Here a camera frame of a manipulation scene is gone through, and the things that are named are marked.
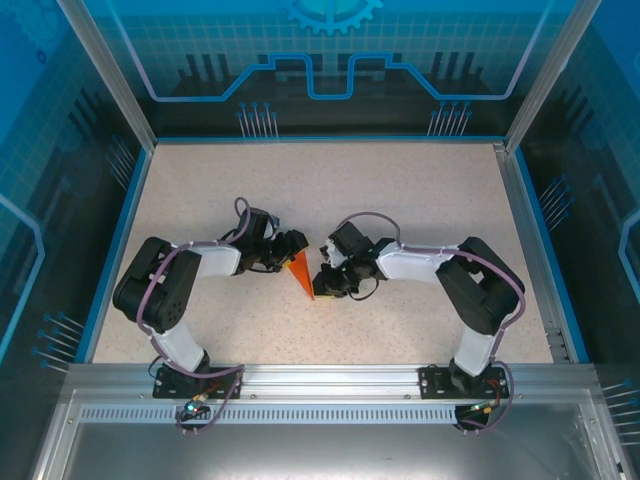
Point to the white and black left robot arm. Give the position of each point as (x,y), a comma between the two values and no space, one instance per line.
(217,260)

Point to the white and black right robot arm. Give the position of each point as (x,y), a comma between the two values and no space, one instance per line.
(410,265)

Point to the grey sheet metal tray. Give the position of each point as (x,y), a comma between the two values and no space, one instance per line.
(320,450)

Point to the blue table edge strip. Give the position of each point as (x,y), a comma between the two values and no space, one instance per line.
(120,250)
(325,139)
(546,235)

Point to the long aluminium base rail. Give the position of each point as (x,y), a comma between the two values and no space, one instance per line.
(330,380)

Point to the aluminium side rail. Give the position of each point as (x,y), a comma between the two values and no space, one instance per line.
(525,225)

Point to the blue printed enclosure panel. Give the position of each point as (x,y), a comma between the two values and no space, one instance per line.
(320,60)
(600,200)
(50,200)

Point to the slanted aluminium frame post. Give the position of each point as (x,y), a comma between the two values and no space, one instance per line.
(111,75)
(549,75)

